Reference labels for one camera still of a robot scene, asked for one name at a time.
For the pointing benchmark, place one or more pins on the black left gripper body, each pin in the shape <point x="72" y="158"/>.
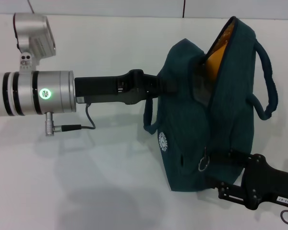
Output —
<point x="98" y="87"/>

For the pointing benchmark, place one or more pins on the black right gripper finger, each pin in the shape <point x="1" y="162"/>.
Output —
<point x="230" y="192"/>
<point x="232" y="158"/>

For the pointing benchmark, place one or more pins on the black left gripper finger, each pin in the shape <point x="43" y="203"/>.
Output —
<point x="146" y="83"/>

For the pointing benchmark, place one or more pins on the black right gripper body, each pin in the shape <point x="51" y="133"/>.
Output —
<point x="268" y="182"/>

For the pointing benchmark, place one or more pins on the dark teal insulated lunch bag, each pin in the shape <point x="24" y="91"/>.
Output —
<point x="187" y="134"/>

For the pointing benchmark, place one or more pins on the yellow pear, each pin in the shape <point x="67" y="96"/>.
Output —
<point x="214" y="62"/>

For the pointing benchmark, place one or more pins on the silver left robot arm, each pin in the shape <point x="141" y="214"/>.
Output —
<point x="33" y="93"/>

